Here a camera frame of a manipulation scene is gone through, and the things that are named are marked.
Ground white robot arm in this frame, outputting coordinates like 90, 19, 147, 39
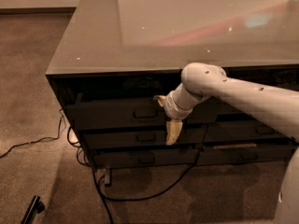
154, 63, 299, 224

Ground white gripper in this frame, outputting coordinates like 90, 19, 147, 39
153, 90, 193, 146

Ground grey drawer cabinet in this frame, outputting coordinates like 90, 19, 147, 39
46, 0, 298, 170

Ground thin black floor cable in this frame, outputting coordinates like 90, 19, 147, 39
0, 109, 65, 159

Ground black object on floor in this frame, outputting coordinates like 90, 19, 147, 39
21, 196, 45, 224

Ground thick black floor cable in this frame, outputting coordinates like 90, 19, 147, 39
66, 126, 206, 224

